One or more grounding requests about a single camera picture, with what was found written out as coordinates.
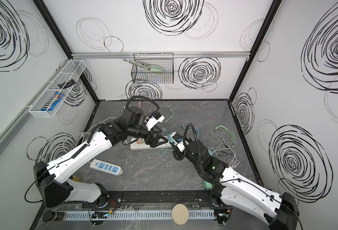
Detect pink charging cable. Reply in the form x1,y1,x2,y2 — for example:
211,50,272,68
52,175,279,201
137,100,152,113

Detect pink charger plug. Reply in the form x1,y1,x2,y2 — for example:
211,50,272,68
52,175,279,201
136,139,145,144

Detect white multicolour power strip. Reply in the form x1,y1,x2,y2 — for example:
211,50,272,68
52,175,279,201
130,142,171,150

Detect teal charging cable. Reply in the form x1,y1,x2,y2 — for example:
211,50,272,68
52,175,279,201
156,127,200,157

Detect green charger plug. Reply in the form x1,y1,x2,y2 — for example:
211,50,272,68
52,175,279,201
202,181,213,190

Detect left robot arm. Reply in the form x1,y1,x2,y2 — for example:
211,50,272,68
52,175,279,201
34,106,168,208

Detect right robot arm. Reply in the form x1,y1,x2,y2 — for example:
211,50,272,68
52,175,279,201
169,132,299,230

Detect green kitchen tongs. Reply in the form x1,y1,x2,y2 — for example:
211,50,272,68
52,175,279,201
123,59,164,73

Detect white blue power strip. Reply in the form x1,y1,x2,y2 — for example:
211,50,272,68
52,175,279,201
90,159,123,176

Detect beige round lid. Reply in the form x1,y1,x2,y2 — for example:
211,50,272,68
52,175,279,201
172,204,189,225

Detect black remote control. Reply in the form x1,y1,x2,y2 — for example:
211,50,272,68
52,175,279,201
58,79,76,89

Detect blue candy packet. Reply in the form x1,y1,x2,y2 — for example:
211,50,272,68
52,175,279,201
41,92,64,111

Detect black cylindrical jar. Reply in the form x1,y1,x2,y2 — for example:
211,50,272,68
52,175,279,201
42,210,67,222

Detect white charging cable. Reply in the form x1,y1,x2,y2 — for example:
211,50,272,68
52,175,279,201
214,146,240,169

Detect black wire wall basket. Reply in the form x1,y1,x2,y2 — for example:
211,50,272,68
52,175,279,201
129,52,174,84

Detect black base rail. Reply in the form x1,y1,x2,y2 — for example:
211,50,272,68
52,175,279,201
43,189,216,206

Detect white slotted cable duct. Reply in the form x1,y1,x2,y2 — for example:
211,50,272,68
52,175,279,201
63,209,216,221

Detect white wire wall shelf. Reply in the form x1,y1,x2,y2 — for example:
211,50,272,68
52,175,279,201
28,60,86,118

